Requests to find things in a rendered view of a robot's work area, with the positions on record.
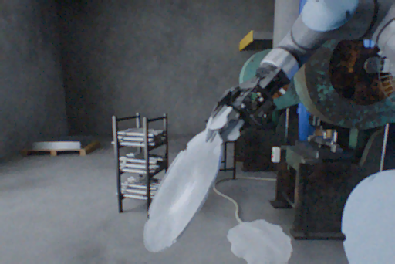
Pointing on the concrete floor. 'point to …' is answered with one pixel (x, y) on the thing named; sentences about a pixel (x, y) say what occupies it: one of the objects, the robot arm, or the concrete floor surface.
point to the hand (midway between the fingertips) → (210, 139)
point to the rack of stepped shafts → (140, 160)
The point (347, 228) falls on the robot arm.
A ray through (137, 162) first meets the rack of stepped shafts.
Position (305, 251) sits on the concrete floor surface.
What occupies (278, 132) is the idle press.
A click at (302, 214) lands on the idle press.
